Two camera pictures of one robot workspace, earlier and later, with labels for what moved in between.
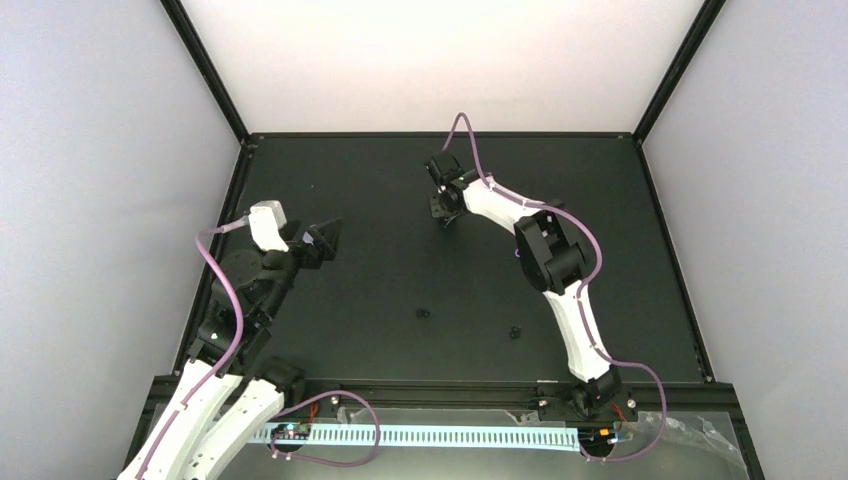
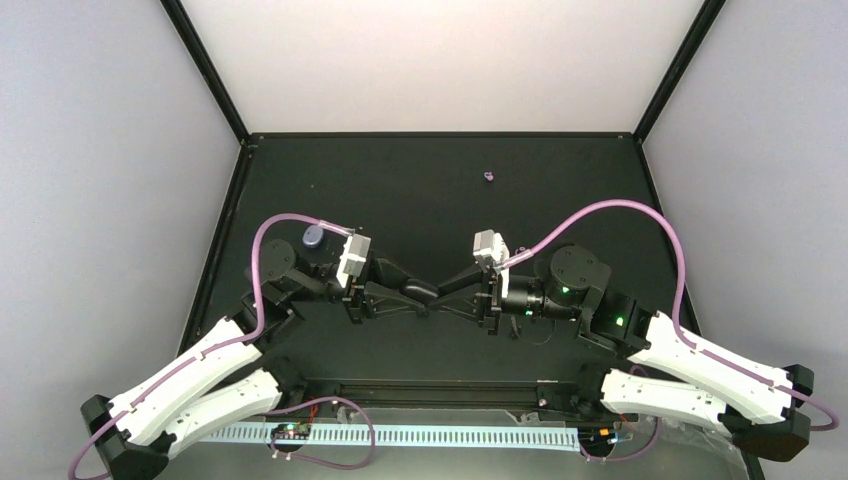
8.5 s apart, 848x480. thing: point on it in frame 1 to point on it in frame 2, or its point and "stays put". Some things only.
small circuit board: (291, 431) stays put
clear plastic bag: (676, 442) stays put
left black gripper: (325, 246) to (359, 297)
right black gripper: (436, 212) to (482, 302)
